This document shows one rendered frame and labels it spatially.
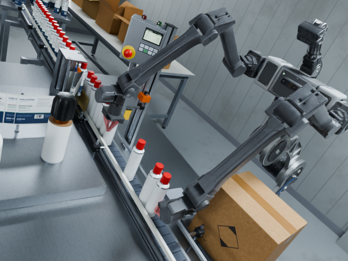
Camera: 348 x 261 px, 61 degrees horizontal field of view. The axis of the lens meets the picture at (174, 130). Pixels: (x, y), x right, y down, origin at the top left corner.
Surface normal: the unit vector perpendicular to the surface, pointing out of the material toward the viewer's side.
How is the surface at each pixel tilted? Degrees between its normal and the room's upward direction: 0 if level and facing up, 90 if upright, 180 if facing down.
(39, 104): 90
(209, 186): 67
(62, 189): 0
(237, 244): 90
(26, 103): 90
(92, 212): 0
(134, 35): 90
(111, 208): 0
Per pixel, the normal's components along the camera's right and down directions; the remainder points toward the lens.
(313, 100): -0.23, -0.42
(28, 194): 0.37, -0.81
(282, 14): -0.72, 0.06
